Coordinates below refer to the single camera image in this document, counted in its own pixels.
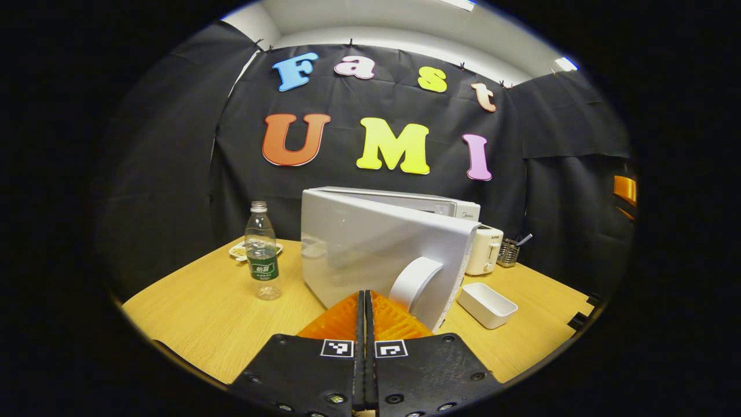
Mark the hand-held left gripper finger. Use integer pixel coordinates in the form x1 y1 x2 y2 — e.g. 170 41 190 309
366 290 502 417
228 290 366 417

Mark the white microwave oven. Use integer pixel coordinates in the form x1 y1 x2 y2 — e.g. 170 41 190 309
300 186 482 334

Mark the white rectangular dish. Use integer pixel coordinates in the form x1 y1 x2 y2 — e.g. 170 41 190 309
456 281 519 330

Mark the clear plastic water bottle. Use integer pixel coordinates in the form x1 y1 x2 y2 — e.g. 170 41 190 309
244 200 284 301

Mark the white toaster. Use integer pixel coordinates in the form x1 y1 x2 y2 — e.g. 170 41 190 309
464 225 505 277

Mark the small white plate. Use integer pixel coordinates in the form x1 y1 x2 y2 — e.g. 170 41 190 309
228 240 285 263

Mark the black backdrop cloth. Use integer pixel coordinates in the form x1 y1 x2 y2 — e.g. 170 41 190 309
96 20 637 302

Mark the wire mesh cutlery holder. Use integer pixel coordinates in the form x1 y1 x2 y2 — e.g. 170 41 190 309
496 237 520 269

